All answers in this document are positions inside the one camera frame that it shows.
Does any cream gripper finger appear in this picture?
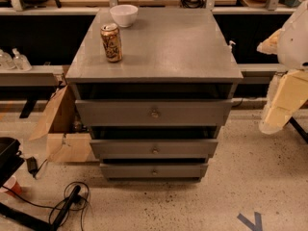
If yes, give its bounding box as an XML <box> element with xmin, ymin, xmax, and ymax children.
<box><xmin>259</xmin><ymin>70</ymin><xmax>308</xmax><ymax>135</ymax></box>
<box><xmin>257</xmin><ymin>29</ymin><xmax>281</xmax><ymax>55</ymax></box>

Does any grey drawer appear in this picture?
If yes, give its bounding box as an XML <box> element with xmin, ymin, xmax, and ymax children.
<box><xmin>75</xmin><ymin>99</ymin><xmax>232</xmax><ymax>126</ymax></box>
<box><xmin>90</xmin><ymin>139</ymin><xmax>218</xmax><ymax>159</ymax></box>
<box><xmin>100</xmin><ymin>164</ymin><xmax>208</xmax><ymax>179</ymax></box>

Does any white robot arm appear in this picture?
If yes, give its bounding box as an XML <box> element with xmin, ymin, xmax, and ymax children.
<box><xmin>257</xmin><ymin>1</ymin><xmax>308</xmax><ymax>134</ymax></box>

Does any grey top drawer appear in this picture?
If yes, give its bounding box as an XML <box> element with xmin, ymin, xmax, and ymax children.
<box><xmin>75</xmin><ymin>99</ymin><xmax>232</xmax><ymax>126</ymax></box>

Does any grey bottom drawer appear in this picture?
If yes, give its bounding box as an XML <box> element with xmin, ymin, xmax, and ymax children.
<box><xmin>100</xmin><ymin>164</ymin><xmax>208</xmax><ymax>179</ymax></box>

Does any small white pump bottle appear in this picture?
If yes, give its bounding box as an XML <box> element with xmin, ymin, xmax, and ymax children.
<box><xmin>228</xmin><ymin>40</ymin><xmax>236</xmax><ymax>53</ymax></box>

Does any white bowl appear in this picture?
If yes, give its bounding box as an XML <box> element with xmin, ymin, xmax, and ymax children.
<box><xmin>110</xmin><ymin>5</ymin><xmax>139</xmax><ymax>27</ymax></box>

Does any gold soda can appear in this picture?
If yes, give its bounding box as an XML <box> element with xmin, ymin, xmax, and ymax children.
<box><xmin>100</xmin><ymin>23</ymin><xmax>122</xmax><ymax>63</ymax></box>

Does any cardboard box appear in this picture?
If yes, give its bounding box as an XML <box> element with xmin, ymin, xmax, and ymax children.
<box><xmin>29</xmin><ymin>86</ymin><xmax>96</xmax><ymax>163</ymax></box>

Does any clear sanitizer bottle right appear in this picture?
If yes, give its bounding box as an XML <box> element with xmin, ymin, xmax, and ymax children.
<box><xmin>13</xmin><ymin>48</ymin><xmax>32</xmax><ymax>71</ymax></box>

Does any clear sanitizer bottle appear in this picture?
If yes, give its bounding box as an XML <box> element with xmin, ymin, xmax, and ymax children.
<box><xmin>13</xmin><ymin>48</ymin><xmax>32</xmax><ymax>71</ymax></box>
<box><xmin>0</xmin><ymin>49</ymin><xmax>15</xmax><ymax>70</ymax></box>

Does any clear sanitizer bottle left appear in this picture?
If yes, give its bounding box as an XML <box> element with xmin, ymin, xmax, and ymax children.
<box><xmin>0</xmin><ymin>49</ymin><xmax>15</xmax><ymax>70</ymax></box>

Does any black power adapter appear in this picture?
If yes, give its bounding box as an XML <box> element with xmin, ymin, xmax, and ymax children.
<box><xmin>26</xmin><ymin>157</ymin><xmax>39</xmax><ymax>175</ymax></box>

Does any black bin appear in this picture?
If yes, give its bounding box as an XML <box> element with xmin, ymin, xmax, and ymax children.
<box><xmin>0</xmin><ymin>137</ymin><xmax>24</xmax><ymax>186</ymax></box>

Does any red plastic cup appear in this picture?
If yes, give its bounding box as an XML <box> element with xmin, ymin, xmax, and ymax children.
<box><xmin>0</xmin><ymin>175</ymin><xmax>22</xmax><ymax>197</ymax></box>

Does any black metal stand leg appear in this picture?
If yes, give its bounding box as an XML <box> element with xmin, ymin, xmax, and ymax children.
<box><xmin>0</xmin><ymin>186</ymin><xmax>81</xmax><ymax>231</ymax></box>

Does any black cable on floor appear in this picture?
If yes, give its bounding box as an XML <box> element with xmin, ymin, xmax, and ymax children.
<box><xmin>1</xmin><ymin>157</ymin><xmax>92</xmax><ymax>231</ymax></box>

